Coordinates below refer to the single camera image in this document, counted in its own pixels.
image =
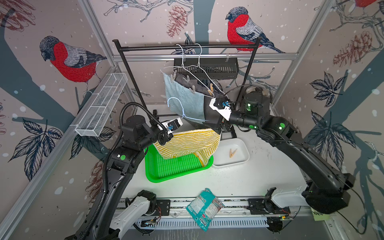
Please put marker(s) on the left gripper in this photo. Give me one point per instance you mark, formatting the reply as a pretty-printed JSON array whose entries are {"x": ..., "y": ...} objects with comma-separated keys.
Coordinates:
[{"x": 165, "y": 139}]

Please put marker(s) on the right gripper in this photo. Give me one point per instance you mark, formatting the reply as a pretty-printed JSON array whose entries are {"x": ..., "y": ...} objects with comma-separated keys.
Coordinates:
[{"x": 226, "y": 123}]

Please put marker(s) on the yellow striped towel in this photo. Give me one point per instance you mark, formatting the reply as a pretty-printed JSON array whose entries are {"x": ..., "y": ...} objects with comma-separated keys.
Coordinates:
[{"x": 201, "y": 143}]

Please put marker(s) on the light blue wire hanger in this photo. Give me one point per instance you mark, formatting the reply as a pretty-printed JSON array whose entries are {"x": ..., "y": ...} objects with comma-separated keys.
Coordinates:
[{"x": 183, "y": 110}]

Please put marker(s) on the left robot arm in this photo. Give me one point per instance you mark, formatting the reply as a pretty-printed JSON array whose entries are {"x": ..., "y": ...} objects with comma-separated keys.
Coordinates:
[{"x": 118, "y": 169}]

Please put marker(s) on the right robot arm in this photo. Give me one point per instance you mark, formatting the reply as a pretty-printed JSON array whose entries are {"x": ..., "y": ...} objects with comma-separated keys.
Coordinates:
[{"x": 327, "y": 188}]

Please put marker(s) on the green plastic basket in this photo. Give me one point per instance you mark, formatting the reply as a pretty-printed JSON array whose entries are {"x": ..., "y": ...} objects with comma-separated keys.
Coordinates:
[{"x": 159, "y": 169}]

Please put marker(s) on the dark grey towel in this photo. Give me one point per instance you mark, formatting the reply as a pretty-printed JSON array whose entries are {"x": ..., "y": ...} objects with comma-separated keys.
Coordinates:
[{"x": 210, "y": 114}]

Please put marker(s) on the light blue towel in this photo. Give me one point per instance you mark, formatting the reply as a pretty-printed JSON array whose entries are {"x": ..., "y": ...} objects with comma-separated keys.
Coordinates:
[{"x": 192, "y": 103}]

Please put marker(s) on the orange clothespin on grey towel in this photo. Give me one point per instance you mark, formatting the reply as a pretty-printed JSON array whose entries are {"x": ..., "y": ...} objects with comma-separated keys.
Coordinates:
[{"x": 212, "y": 90}]

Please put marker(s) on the silver rice cooker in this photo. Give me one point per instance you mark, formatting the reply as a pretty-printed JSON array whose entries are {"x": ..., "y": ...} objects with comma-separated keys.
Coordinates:
[{"x": 264, "y": 94}]

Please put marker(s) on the teal snack packet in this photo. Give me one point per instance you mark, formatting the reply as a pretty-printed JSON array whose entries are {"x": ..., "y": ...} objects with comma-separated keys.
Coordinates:
[{"x": 204, "y": 208}]

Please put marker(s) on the black clothes rack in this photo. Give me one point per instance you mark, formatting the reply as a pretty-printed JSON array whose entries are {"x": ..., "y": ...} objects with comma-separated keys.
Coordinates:
[{"x": 122, "y": 50}]

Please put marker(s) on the green yellow label card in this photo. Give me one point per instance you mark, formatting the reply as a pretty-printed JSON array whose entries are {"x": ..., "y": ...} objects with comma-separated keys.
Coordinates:
[{"x": 319, "y": 216}]

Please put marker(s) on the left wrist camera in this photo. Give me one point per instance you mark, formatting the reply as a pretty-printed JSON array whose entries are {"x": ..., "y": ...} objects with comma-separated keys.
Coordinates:
[{"x": 172, "y": 125}]

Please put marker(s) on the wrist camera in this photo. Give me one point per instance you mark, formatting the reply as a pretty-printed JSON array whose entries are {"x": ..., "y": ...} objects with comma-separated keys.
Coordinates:
[
  {"x": 172, "y": 125},
  {"x": 222, "y": 106}
]

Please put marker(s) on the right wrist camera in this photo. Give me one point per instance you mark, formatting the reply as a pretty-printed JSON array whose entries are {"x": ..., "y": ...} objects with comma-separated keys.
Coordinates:
[{"x": 222, "y": 106}]

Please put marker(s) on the black perforated wall basket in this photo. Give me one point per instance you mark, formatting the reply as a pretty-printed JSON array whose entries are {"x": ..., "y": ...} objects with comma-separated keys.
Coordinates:
[{"x": 217, "y": 68}]

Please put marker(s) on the white wire mesh shelf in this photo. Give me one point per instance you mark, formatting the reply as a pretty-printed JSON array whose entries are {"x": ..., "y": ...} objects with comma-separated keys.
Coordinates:
[{"x": 96, "y": 116}]

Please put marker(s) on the white wire hanger front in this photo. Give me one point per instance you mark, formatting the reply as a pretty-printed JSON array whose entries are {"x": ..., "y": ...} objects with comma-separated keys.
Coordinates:
[{"x": 174, "y": 67}]

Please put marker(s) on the white wire hanger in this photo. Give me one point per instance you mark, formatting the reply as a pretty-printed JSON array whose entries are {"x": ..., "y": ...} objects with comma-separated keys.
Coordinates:
[
  {"x": 199, "y": 67},
  {"x": 174, "y": 67}
]

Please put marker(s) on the white wire hanger rear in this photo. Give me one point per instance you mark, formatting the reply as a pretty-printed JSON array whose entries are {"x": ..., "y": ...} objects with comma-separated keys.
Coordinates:
[{"x": 199, "y": 67}]

